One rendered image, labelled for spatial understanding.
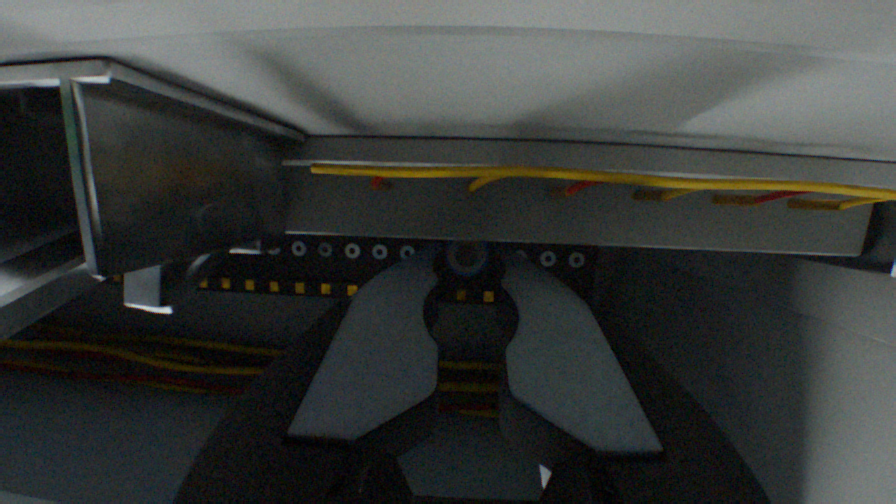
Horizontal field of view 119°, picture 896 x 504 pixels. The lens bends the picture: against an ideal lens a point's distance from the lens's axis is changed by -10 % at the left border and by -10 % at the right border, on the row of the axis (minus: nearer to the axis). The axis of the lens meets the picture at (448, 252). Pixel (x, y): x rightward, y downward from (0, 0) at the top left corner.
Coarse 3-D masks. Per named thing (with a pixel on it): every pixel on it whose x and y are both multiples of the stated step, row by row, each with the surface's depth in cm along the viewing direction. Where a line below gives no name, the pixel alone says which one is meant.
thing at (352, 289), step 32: (256, 256) 23; (288, 256) 23; (320, 256) 23; (224, 288) 23; (256, 288) 23; (288, 288) 23; (320, 288) 23; (352, 288) 23; (448, 288) 22; (480, 288) 22; (576, 288) 22
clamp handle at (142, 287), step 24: (72, 240) 4; (0, 264) 3; (24, 264) 3; (48, 264) 3; (72, 264) 3; (168, 264) 4; (0, 288) 3; (24, 288) 3; (48, 288) 3; (72, 288) 3; (144, 288) 4; (168, 288) 4; (0, 312) 3; (24, 312) 3; (48, 312) 3; (0, 336) 3
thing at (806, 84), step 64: (0, 0) 2; (64, 0) 2; (128, 0) 2; (192, 0) 2; (256, 0) 2; (320, 0) 2; (384, 0) 2; (448, 0) 2; (512, 0) 2; (576, 0) 2; (640, 0) 2; (704, 0) 2; (768, 0) 2; (832, 0) 2; (128, 64) 3; (192, 64) 3; (256, 64) 3; (320, 64) 3; (384, 64) 3; (448, 64) 3; (512, 64) 3; (576, 64) 3; (640, 64) 3; (704, 64) 3; (768, 64) 3; (832, 64) 2; (320, 128) 6; (384, 128) 6; (448, 128) 6; (512, 128) 6; (576, 128) 5; (640, 128) 5; (704, 128) 5; (768, 128) 5; (832, 128) 4; (704, 256) 15; (768, 256) 12; (832, 256) 8; (832, 320) 9
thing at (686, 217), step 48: (288, 192) 8; (336, 192) 8; (384, 192) 8; (432, 192) 7; (480, 192) 7; (528, 192) 7; (576, 192) 7; (624, 192) 7; (672, 192) 6; (720, 192) 7; (768, 192) 7; (816, 192) 7; (864, 192) 5; (480, 240) 8; (528, 240) 8; (576, 240) 8; (624, 240) 7; (672, 240) 7; (720, 240) 7; (768, 240) 7; (816, 240) 7
